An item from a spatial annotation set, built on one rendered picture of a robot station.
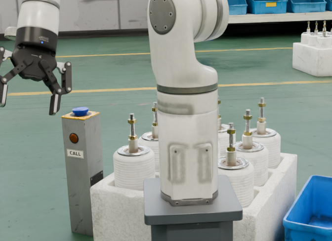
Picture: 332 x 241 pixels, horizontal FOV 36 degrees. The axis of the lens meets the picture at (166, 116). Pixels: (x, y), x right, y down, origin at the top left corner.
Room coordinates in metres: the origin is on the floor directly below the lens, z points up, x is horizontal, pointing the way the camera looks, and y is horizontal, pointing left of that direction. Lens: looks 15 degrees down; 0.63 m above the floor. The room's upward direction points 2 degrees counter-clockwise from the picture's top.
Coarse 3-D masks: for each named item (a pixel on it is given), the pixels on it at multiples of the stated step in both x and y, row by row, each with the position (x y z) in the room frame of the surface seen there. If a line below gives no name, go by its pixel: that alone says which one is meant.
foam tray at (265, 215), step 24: (288, 168) 1.16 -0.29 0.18; (96, 192) 1.07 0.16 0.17; (120, 192) 1.04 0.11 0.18; (264, 192) 1.02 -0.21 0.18; (288, 192) 1.17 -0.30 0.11; (96, 216) 1.07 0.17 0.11; (120, 216) 1.04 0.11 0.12; (264, 216) 0.96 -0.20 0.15; (96, 240) 1.07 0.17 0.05; (120, 240) 1.04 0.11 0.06; (144, 240) 1.02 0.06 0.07; (240, 240) 0.92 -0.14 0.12; (264, 240) 0.97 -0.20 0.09
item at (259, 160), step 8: (240, 152) 1.08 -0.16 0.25; (256, 152) 1.08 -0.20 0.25; (264, 152) 1.08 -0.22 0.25; (248, 160) 1.07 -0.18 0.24; (256, 160) 1.07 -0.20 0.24; (264, 160) 1.08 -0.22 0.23; (256, 168) 1.07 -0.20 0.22; (264, 168) 1.08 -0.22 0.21; (256, 176) 1.07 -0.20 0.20; (264, 176) 1.08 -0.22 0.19; (256, 184) 1.07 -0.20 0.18; (264, 184) 1.08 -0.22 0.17
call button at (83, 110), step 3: (75, 108) 1.23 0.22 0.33; (78, 108) 1.22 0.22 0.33; (81, 108) 1.22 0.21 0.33; (84, 108) 1.22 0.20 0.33; (87, 108) 1.23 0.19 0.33; (72, 111) 1.22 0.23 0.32; (75, 111) 1.21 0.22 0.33; (78, 111) 1.21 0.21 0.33; (81, 111) 1.21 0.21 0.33; (84, 111) 1.21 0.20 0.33; (87, 111) 1.22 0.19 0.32; (75, 114) 1.22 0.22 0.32; (78, 114) 1.21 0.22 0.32; (81, 114) 1.21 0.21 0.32; (84, 114) 1.22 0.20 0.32
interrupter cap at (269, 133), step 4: (252, 128) 1.25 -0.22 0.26; (256, 128) 1.25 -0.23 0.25; (268, 128) 1.25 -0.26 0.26; (252, 132) 1.22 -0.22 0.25; (256, 132) 1.23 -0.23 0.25; (268, 132) 1.22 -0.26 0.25; (272, 132) 1.21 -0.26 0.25; (276, 132) 1.21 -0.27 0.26; (252, 136) 1.19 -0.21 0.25; (256, 136) 1.19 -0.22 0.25; (260, 136) 1.18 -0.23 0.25; (264, 136) 1.18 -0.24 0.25; (268, 136) 1.18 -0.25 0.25; (272, 136) 1.19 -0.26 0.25
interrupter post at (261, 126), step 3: (258, 123) 1.21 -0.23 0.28; (261, 123) 1.21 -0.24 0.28; (264, 123) 1.21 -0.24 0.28; (258, 126) 1.21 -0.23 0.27; (261, 126) 1.21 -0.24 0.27; (264, 126) 1.21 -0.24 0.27; (258, 129) 1.21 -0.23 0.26; (261, 129) 1.21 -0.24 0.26; (264, 129) 1.21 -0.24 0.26; (258, 132) 1.21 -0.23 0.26; (261, 132) 1.21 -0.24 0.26; (264, 132) 1.21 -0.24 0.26
